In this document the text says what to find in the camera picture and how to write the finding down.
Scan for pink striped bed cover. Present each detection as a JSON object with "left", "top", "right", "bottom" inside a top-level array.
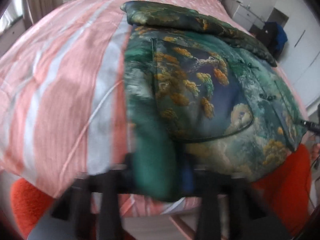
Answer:
[{"left": 0, "top": 0, "right": 308, "bottom": 217}]

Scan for white wardrobe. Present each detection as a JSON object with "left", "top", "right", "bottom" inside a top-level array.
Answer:
[{"left": 267, "top": 0, "right": 319, "bottom": 107}]

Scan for green patterned silk jacket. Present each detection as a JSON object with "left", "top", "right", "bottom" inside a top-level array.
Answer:
[{"left": 121, "top": 1, "right": 306, "bottom": 201}]

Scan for white bedside cabinet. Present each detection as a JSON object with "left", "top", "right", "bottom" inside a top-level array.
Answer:
[{"left": 221, "top": 0, "right": 265, "bottom": 31}]

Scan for blue and black hanging clothes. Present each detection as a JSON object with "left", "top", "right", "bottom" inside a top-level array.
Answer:
[{"left": 255, "top": 22, "right": 288, "bottom": 60}]

